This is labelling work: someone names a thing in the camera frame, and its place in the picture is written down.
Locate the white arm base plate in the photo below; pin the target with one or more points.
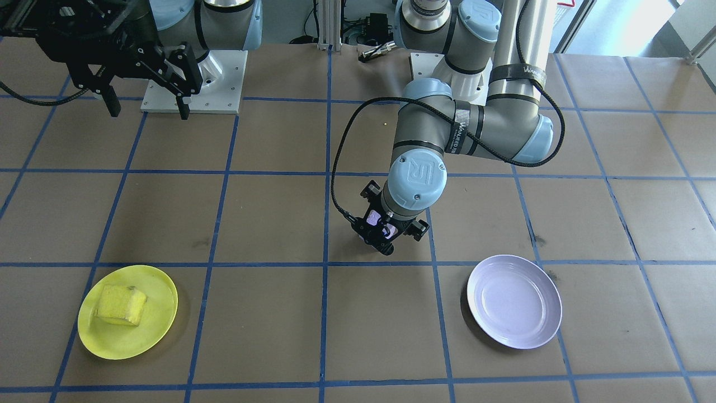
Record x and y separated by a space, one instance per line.
226 87
425 64

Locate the V-shaped metal bar frame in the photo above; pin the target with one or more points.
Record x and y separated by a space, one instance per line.
702 52

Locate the silver metal connector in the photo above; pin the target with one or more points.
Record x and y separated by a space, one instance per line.
377 51

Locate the yellow foam block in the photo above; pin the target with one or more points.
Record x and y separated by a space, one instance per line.
120 305

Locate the yellow plastic plate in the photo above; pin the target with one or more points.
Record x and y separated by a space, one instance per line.
154 330

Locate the purple foam block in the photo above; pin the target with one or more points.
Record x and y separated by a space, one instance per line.
373 219

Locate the aluminium profile post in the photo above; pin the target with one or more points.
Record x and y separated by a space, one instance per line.
329 25

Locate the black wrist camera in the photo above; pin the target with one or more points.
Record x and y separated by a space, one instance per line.
61 14
371 191

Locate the black power device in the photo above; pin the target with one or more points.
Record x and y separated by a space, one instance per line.
378 25

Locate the light purple plastic plate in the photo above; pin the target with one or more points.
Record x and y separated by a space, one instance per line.
514 302

